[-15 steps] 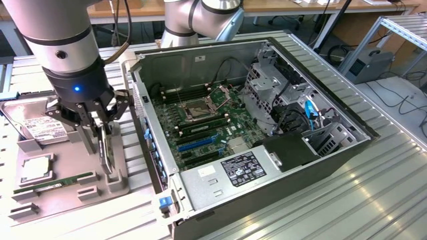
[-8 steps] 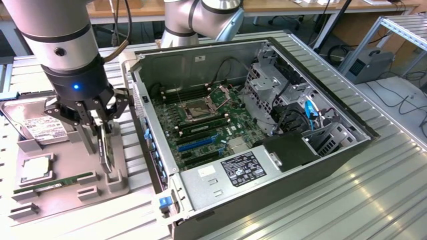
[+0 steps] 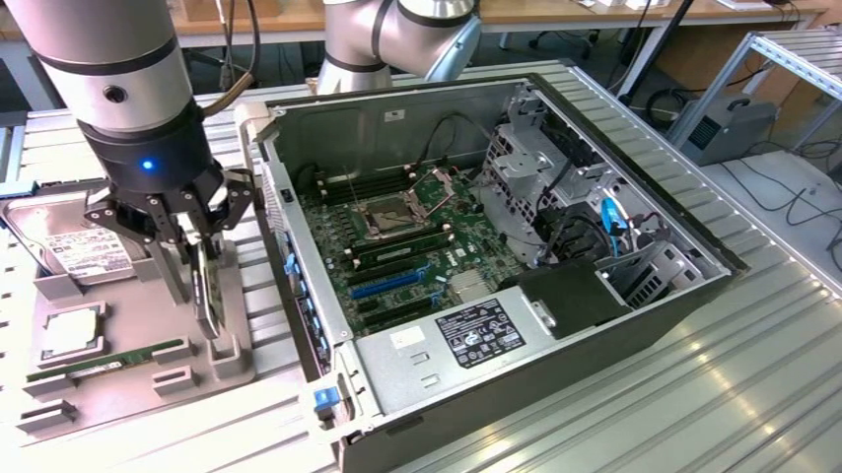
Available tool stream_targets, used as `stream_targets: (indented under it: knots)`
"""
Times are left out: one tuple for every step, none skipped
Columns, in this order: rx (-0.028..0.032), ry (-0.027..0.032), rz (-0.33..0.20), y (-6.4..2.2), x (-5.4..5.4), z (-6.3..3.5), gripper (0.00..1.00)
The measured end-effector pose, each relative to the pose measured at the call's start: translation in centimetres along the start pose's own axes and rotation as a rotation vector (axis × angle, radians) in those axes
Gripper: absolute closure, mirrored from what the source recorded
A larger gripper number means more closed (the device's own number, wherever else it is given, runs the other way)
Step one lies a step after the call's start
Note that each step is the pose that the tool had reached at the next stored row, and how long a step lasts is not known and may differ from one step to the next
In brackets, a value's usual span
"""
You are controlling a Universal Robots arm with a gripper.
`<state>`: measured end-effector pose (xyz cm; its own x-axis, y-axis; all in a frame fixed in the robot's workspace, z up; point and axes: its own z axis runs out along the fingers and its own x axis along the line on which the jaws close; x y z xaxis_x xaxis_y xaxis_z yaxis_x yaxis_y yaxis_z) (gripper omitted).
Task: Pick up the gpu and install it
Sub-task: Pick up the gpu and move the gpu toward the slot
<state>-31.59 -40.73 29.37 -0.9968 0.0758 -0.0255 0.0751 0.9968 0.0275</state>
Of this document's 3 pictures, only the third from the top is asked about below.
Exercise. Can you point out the installed green RAM stick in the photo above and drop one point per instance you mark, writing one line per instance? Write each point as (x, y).
(402, 251)

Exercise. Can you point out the black graphics card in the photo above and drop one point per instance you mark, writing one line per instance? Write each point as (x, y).
(210, 295)

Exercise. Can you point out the loose green RAM stick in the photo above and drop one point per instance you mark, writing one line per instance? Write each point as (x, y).
(99, 365)

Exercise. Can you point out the black office chair base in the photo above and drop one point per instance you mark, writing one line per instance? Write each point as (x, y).
(201, 58)

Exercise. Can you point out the green motherboard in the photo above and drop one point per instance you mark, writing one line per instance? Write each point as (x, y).
(474, 231)

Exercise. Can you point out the silver chipset heatsink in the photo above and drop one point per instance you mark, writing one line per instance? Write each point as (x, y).
(469, 286)

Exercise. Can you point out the grey parts rack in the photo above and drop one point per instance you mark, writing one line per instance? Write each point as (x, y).
(131, 315)

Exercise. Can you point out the silver hard disk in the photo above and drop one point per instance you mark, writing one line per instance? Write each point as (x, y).
(52, 231)

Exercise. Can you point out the open metal socket cover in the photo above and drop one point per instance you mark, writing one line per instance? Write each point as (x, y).
(431, 189)

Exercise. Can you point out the black RAM slot bank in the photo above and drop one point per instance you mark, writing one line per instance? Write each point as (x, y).
(369, 187)

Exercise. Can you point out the wooden desk with box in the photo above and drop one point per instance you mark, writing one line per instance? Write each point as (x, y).
(283, 27)

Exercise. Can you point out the thin metal locking lever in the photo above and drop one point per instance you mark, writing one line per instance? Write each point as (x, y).
(355, 197)

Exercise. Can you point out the long wooden desk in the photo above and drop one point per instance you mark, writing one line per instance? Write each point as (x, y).
(724, 17)

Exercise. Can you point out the CPU socket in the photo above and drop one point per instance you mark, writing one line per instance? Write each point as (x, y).
(389, 217)

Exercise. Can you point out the blue disk carrier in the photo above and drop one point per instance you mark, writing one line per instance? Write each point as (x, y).
(16, 189)

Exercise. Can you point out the perforated metal disk bay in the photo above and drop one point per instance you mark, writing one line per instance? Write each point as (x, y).
(519, 162)

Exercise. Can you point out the black expansion slot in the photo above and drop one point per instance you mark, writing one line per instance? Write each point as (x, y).
(398, 314)
(382, 276)

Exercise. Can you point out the black plastic shroud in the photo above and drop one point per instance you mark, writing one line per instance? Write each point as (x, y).
(573, 295)

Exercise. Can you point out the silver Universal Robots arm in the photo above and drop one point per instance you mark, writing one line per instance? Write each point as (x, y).
(113, 59)

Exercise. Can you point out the silver power supply unit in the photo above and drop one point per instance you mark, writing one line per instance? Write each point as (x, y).
(421, 364)

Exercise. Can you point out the silver CPU chip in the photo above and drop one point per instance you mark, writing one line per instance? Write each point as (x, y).
(68, 332)

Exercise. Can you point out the black slanted pole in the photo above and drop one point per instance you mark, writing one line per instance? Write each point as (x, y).
(656, 47)

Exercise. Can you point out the blue case latch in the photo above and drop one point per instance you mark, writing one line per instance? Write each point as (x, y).
(325, 398)

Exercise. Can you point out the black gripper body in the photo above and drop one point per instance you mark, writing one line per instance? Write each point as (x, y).
(158, 157)

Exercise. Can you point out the aluminium slat frame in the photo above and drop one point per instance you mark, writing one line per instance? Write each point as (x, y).
(789, 54)

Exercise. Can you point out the open black PC case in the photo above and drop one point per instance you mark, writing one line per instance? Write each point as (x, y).
(592, 355)

